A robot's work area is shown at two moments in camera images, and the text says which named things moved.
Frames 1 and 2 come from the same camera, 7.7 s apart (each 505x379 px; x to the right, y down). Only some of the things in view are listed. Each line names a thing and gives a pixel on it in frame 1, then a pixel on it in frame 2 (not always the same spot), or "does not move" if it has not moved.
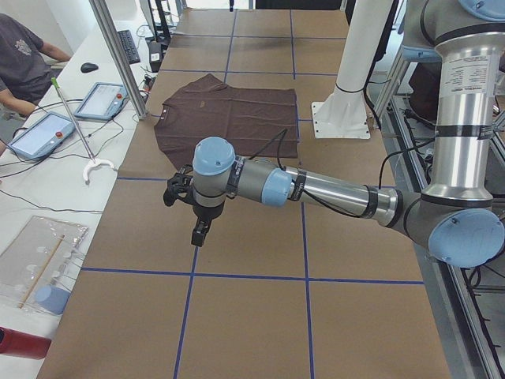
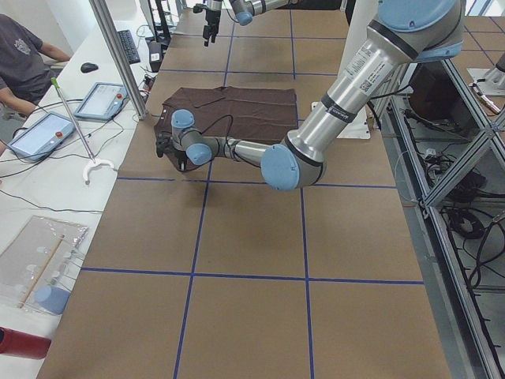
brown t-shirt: [262, 123] does not move
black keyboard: [129, 46] does not move
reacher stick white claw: [93, 162] does not move
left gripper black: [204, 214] → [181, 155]
